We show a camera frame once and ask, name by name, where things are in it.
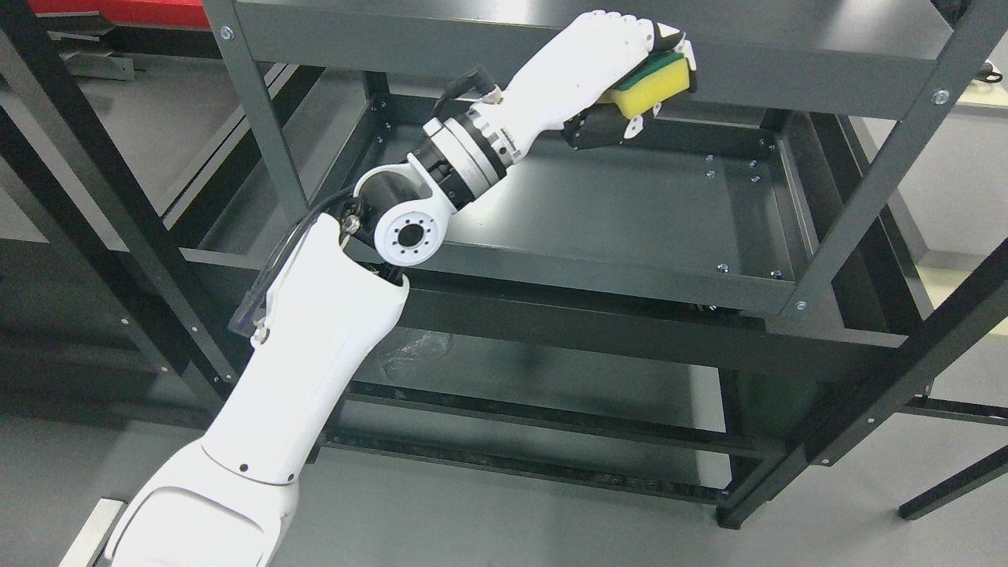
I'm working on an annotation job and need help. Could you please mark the clear plastic wrap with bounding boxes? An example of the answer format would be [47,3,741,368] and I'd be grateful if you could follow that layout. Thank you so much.
[375,327,454,383]

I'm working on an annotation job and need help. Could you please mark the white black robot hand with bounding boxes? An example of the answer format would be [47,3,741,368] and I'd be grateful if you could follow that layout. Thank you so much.
[471,10,698,161]

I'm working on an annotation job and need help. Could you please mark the red panel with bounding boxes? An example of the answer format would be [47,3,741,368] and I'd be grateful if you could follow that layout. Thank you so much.
[28,1,211,29]

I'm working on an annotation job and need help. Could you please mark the green yellow sponge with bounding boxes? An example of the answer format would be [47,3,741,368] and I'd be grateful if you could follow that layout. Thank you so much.
[598,51,695,119]

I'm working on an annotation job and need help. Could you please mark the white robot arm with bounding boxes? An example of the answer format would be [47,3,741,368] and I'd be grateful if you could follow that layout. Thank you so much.
[104,100,543,566]

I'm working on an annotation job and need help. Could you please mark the black metal shelf rack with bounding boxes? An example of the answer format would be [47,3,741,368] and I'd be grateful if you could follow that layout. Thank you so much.
[0,0,324,410]

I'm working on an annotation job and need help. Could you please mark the grey metal shelf unit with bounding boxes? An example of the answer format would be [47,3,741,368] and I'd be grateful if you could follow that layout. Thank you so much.
[205,1,1006,528]

